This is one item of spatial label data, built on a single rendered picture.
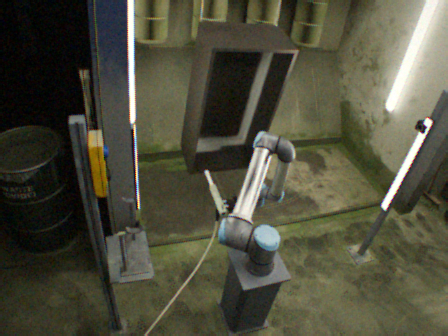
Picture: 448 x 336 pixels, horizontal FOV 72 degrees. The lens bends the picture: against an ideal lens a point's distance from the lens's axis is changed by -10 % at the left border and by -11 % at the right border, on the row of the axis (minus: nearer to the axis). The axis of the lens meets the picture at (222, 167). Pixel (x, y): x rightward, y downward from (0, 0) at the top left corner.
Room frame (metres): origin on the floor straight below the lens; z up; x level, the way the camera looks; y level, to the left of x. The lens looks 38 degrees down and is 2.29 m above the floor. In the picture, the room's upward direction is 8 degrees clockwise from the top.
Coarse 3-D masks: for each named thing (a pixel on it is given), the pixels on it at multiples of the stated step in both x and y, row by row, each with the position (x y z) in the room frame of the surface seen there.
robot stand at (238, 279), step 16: (240, 256) 1.30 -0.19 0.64; (240, 272) 1.18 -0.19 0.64; (272, 272) 1.21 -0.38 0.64; (224, 288) 1.29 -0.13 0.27; (240, 288) 1.12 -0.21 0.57; (256, 288) 1.09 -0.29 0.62; (272, 288) 1.15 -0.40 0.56; (224, 304) 1.24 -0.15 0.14; (240, 304) 1.10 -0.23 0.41; (256, 304) 1.12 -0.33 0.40; (224, 320) 1.18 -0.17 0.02; (240, 320) 1.09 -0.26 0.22; (256, 320) 1.14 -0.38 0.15
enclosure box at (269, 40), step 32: (224, 32) 2.22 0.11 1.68; (256, 32) 2.33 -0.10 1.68; (192, 64) 2.35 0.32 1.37; (224, 64) 2.47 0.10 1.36; (256, 64) 2.57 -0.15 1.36; (288, 64) 2.31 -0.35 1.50; (192, 96) 2.29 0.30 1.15; (224, 96) 2.55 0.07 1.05; (256, 96) 2.65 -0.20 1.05; (192, 128) 2.22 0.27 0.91; (224, 128) 2.65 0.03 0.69; (256, 128) 2.55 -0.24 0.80; (192, 160) 2.18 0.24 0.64; (224, 160) 2.45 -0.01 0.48
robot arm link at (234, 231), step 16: (256, 144) 1.76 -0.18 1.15; (272, 144) 1.74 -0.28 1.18; (256, 160) 1.65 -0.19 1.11; (256, 176) 1.56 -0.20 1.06; (240, 192) 1.50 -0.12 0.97; (256, 192) 1.49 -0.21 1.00; (240, 208) 1.40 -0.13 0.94; (224, 224) 1.30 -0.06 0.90; (240, 224) 1.31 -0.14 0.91; (224, 240) 1.24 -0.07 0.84; (240, 240) 1.23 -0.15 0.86
